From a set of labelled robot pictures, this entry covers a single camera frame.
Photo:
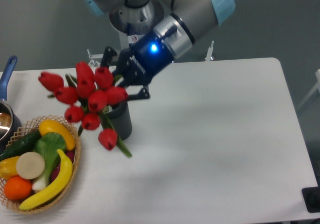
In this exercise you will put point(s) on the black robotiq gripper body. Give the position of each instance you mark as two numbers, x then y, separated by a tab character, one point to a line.
143	60

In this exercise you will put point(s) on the beige round slice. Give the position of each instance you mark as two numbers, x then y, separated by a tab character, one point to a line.
30	165

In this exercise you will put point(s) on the dark grey ribbed vase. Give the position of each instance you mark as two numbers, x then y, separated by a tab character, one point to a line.
121	120

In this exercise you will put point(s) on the blue handled saucepan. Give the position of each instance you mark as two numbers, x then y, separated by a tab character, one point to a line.
9	121

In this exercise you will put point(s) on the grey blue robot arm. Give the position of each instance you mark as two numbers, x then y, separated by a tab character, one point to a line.
223	9

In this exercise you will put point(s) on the purple red vegetable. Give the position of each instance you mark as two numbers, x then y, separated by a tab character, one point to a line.
70	154

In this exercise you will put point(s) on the white frame at right edge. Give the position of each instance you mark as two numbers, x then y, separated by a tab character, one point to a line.
311	95

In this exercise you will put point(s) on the yellow bell pepper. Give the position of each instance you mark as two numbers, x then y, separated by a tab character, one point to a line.
8	167

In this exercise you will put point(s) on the yellow squash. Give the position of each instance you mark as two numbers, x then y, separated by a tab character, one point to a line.
50	125

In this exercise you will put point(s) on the red tulip bouquet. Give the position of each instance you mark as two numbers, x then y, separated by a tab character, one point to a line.
89	95

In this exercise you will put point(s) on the woven wicker basket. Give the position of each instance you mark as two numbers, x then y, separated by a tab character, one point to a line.
26	128

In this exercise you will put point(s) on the green bok choy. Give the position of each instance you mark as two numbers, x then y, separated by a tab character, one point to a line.
47	147

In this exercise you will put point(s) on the black device at table edge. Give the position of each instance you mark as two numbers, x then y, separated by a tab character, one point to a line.
311	198

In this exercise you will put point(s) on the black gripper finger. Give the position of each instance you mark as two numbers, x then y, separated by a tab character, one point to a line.
143	94
108	57

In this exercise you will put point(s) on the dark green cucumber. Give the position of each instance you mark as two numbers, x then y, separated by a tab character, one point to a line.
25	144

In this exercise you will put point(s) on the orange fruit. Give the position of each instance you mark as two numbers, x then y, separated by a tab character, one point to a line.
17	188

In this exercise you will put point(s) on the yellow banana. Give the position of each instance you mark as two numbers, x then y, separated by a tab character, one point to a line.
53	189

